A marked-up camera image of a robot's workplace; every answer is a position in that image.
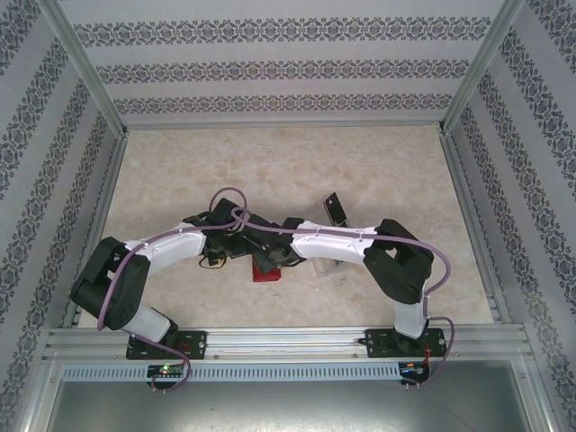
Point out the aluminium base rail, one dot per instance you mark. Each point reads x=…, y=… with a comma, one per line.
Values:
x=288, y=342

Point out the aluminium frame post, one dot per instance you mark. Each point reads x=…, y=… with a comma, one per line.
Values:
x=478, y=67
x=85, y=67

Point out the aluminium thin edge strip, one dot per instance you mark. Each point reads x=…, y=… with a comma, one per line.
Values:
x=288, y=128

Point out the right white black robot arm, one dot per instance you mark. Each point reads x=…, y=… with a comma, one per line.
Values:
x=333, y=247

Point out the black VIP card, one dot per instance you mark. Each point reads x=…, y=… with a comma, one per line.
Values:
x=334, y=209

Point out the aluminium side rail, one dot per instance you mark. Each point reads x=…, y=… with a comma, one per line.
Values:
x=468, y=202
x=102, y=202

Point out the red leather card holder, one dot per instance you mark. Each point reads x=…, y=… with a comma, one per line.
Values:
x=265, y=276

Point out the grey metal panel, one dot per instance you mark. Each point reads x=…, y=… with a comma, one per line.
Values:
x=288, y=409

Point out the clear acrylic card stand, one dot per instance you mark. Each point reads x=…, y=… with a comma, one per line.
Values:
x=326, y=270

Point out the aluminium frame bar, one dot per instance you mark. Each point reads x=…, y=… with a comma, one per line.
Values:
x=534, y=396
x=38, y=405

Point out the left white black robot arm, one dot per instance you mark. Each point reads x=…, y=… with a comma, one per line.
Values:
x=171, y=249

